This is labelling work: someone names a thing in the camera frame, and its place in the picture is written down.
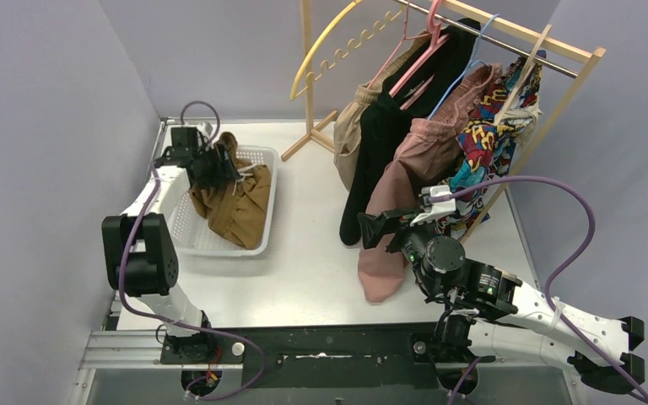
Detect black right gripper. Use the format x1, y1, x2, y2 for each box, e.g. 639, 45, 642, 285
359, 206, 443, 295

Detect brown shorts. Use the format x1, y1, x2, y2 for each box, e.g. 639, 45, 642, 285
188, 132, 272, 250

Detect beige shorts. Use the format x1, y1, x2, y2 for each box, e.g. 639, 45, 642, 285
333, 35, 429, 192

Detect yellow wire hanger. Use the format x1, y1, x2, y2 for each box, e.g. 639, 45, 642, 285
288, 1, 405, 101

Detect thin pink wire hanger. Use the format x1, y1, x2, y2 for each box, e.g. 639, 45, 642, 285
366, 1, 427, 89

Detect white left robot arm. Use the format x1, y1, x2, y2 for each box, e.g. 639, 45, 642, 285
101, 124, 238, 360

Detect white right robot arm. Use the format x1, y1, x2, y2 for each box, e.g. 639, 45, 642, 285
357, 209, 645, 395

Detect pink shorts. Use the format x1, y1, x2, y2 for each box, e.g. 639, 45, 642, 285
358, 63, 502, 303

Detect colourful comic print shorts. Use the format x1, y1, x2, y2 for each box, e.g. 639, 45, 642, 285
435, 52, 543, 239

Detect black shorts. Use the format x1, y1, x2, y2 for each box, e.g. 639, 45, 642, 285
339, 26, 476, 246

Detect light blue hanger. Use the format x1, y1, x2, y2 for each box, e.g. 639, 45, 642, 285
427, 13, 500, 120

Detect thick pink plastic hanger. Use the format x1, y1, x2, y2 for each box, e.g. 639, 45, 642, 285
389, 0, 448, 98

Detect wooden hanger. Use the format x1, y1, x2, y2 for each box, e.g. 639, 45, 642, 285
494, 24, 552, 126

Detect white plastic basket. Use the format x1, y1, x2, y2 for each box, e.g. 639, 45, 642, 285
167, 145, 280, 258

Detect wooden clothes rack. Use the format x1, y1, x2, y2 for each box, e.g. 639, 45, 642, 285
280, 0, 608, 244

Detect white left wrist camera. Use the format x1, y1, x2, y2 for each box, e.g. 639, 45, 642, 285
195, 121, 214, 146

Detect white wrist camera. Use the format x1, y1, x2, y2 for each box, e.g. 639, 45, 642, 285
195, 121, 214, 146
410, 185, 456, 226

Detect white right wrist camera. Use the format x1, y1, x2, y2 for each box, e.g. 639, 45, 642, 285
410, 185, 456, 226

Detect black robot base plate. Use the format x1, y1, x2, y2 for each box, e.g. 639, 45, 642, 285
159, 322, 475, 397

